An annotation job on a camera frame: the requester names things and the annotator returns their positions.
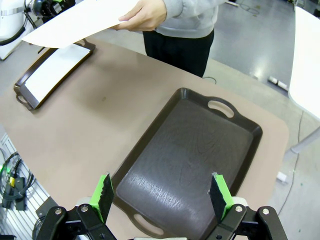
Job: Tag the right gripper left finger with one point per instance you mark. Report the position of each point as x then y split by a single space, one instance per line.
105 192

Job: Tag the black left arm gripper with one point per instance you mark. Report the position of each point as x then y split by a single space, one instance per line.
55 8

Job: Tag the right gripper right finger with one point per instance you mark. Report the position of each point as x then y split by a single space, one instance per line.
221 193

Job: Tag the white A4 paper stack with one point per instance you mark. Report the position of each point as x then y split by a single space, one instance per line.
55 70
80 22

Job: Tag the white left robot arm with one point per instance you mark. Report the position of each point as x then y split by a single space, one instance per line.
7 20

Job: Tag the person's left forearm grey sleeve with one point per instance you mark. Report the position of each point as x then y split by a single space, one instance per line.
172 7

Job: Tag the person's left hand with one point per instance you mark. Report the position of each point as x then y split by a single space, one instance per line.
147 15

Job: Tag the small white floor adapter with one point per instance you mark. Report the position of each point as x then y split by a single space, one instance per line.
282 178

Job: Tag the grey slotted metal panel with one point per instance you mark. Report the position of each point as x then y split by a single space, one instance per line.
15 222

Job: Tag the person in grey hoodie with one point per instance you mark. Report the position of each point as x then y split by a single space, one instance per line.
187 22

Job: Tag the white office table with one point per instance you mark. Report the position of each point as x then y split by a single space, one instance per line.
307 62

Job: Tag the dark metal bracket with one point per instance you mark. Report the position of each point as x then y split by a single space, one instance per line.
46 206

